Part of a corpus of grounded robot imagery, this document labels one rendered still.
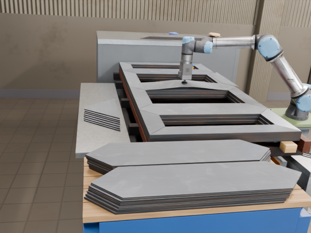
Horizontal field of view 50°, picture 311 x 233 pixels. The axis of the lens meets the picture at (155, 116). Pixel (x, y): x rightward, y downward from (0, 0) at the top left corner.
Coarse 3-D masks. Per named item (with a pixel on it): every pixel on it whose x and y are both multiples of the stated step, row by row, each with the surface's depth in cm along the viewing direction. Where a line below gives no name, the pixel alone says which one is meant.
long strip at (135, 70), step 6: (132, 72) 253; (138, 72) 254; (144, 72) 255; (150, 72) 256; (156, 72) 257; (162, 72) 259; (168, 72) 260; (174, 72) 261; (192, 72) 265; (198, 72) 266; (204, 72) 267; (210, 72) 269
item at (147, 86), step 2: (144, 82) 226; (146, 82) 226; (148, 82) 226; (150, 82) 226; (152, 82) 226; (142, 84) 221; (144, 84) 221; (146, 84) 221; (148, 84) 221; (150, 84) 221; (152, 84) 221; (144, 86) 216; (146, 86) 216; (148, 86) 216; (150, 86) 216; (152, 86) 216; (154, 86) 216; (144, 88) 212; (146, 88) 212; (148, 88) 212; (150, 88) 212; (152, 88) 212; (154, 88) 212; (156, 88) 212
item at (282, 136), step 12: (132, 96) 200; (156, 96) 210; (168, 96) 212; (180, 96) 213; (192, 96) 215; (204, 96) 217; (216, 96) 218; (228, 96) 218; (168, 120) 170; (180, 120) 171; (192, 120) 172; (204, 120) 173; (216, 120) 175; (228, 120) 176; (240, 120) 177; (252, 120) 178; (264, 120) 175; (144, 132) 157; (264, 132) 155; (276, 132) 156; (288, 132) 157; (300, 132) 158
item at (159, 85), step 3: (159, 81) 227; (162, 81) 227; (156, 84) 221; (159, 84) 221; (162, 84) 220; (165, 84) 220; (156, 87) 214; (159, 87) 214; (162, 87) 213; (165, 87) 213; (168, 87) 213
